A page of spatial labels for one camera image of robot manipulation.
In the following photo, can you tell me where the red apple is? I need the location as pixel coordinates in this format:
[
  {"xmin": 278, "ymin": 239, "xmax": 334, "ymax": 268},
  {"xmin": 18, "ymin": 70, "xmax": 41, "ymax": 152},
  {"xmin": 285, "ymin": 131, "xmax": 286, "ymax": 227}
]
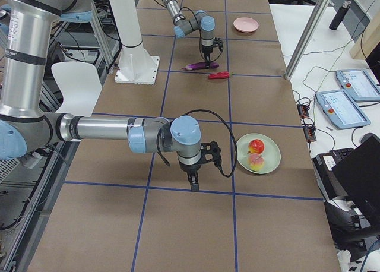
[{"xmin": 248, "ymin": 139, "xmax": 265, "ymax": 154}]

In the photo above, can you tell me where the black bottle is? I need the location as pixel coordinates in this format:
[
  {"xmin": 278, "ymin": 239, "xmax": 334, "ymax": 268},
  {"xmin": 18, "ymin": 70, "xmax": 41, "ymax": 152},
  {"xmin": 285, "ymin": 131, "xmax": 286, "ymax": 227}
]
[{"xmin": 329, "ymin": 1, "xmax": 351, "ymax": 30}]

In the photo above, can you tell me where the white chair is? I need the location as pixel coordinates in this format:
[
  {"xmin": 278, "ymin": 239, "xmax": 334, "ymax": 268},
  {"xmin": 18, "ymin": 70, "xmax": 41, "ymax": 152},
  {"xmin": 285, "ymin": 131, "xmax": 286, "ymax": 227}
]
[{"xmin": 51, "ymin": 61, "xmax": 102, "ymax": 117}]

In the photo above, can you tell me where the green plate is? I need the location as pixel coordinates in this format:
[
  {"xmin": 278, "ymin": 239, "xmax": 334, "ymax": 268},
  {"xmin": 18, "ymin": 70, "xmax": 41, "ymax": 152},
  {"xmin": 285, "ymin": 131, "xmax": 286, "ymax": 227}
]
[{"xmin": 237, "ymin": 133, "xmax": 281, "ymax": 174}]

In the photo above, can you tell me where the aluminium frame post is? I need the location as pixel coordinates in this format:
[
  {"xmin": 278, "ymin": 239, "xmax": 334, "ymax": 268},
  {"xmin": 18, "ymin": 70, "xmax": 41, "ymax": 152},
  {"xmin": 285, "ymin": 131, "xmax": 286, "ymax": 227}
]
[{"xmin": 284, "ymin": 0, "xmax": 330, "ymax": 80}]

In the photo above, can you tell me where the black laptop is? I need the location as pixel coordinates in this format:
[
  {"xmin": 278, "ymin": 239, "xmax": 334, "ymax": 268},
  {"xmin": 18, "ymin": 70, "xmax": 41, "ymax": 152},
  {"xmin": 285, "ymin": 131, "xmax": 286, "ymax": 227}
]
[{"xmin": 312, "ymin": 135, "xmax": 379, "ymax": 224}]

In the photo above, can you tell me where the pink plate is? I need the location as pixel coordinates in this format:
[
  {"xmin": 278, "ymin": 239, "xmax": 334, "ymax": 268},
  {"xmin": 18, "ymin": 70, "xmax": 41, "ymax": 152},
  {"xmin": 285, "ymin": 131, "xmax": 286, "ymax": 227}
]
[{"xmin": 233, "ymin": 17, "xmax": 259, "ymax": 33}]

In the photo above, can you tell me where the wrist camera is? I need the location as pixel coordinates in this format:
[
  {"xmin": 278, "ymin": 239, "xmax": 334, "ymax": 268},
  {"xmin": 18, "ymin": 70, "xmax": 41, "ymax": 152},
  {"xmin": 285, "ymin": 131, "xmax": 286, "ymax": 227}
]
[
  {"xmin": 200, "ymin": 141, "xmax": 222, "ymax": 169},
  {"xmin": 214, "ymin": 37, "xmax": 224, "ymax": 53}
]

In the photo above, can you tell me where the purple eggplant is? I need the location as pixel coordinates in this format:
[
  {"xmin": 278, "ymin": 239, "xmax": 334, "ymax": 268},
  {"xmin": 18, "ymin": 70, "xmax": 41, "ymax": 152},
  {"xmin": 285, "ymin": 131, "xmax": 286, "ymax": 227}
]
[{"xmin": 182, "ymin": 62, "xmax": 219, "ymax": 71}]

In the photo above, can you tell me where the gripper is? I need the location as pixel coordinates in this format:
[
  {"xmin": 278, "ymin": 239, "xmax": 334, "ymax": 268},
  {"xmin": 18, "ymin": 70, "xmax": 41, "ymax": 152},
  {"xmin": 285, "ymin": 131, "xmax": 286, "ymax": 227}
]
[
  {"xmin": 179, "ymin": 162, "xmax": 201, "ymax": 192},
  {"xmin": 201, "ymin": 45, "xmax": 214, "ymax": 69}
]

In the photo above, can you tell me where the near teach pendant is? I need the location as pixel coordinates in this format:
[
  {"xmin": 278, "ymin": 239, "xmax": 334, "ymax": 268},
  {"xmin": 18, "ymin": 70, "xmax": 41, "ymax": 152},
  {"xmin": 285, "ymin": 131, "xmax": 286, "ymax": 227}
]
[{"xmin": 316, "ymin": 90, "xmax": 371, "ymax": 129}]

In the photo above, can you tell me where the brown paper table cover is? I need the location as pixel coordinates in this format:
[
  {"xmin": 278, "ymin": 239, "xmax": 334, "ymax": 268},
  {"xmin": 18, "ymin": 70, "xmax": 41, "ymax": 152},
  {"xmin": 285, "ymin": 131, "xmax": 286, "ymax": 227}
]
[{"xmin": 28, "ymin": 0, "xmax": 340, "ymax": 271}]

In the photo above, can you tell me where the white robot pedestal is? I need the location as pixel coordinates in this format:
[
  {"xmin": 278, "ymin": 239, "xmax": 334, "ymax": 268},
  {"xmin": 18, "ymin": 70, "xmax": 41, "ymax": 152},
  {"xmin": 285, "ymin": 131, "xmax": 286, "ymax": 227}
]
[{"xmin": 109, "ymin": 0, "xmax": 160, "ymax": 84}]

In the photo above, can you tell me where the far teach pendant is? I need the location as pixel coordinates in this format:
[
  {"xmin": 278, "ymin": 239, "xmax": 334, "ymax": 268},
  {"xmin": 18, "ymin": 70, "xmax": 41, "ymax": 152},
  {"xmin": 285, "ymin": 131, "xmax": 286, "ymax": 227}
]
[{"xmin": 335, "ymin": 70, "xmax": 379, "ymax": 102}]

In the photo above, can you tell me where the teach pendant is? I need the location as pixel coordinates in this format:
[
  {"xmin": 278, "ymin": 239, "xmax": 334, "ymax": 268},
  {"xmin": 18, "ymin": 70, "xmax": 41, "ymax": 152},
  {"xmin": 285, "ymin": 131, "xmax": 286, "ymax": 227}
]
[
  {"xmin": 316, "ymin": 90, "xmax": 371, "ymax": 129},
  {"xmin": 335, "ymin": 70, "xmax": 379, "ymax": 102}
]

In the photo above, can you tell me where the peach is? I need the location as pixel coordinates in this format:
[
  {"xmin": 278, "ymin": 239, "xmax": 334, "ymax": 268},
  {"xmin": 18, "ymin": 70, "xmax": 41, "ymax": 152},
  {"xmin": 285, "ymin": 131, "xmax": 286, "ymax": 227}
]
[{"xmin": 248, "ymin": 153, "xmax": 264, "ymax": 172}]

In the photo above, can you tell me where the red chili pepper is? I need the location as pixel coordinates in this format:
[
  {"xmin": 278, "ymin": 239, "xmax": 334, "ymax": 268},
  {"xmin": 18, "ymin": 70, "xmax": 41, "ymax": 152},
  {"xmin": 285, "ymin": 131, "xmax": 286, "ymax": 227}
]
[{"xmin": 208, "ymin": 71, "xmax": 233, "ymax": 80}]

